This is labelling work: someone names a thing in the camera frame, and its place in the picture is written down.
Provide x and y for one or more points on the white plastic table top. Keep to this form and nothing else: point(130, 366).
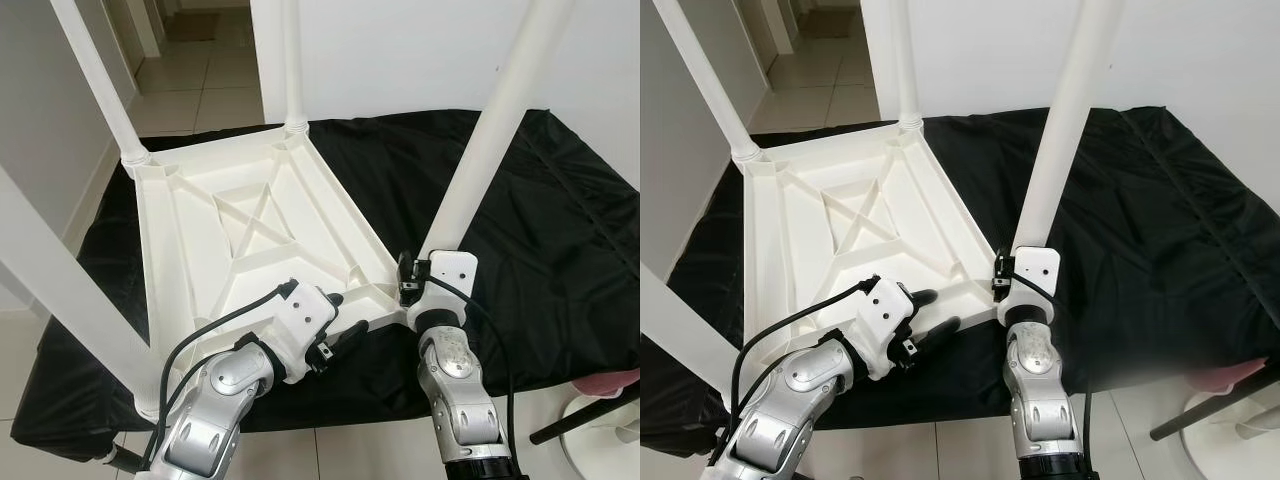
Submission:
point(250, 250)
point(850, 245)

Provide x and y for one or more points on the white plastic table leg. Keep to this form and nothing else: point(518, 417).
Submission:
point(680, 325)
point(1065, 120)
point(100, 80)
point(906, 60)
point(705, 80)
point(60, 290)
point(294, 60)
point(490, 130)

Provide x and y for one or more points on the black table cloth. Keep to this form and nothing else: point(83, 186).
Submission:
point(560, 220)
point(1160, 210)

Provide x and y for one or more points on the black stand pole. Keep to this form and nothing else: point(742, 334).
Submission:
point(1210, 408)
point(585, 415)

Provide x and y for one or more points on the black tripod leg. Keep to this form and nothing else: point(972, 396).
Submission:
point(125, 460)

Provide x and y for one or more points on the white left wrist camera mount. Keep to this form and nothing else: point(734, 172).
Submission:
point(305, 315)
point(885, 310)

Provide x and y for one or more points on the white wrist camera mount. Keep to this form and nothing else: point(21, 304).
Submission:
point(885, 310)
point(305, 315)
point(1038, 268)
point(452, 272)

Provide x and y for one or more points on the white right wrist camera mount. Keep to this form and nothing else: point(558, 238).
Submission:
point(1038, 268)
point(452, 272)

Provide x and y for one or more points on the white door frame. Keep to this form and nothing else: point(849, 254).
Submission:
point(135, 30)
point(772, 28)

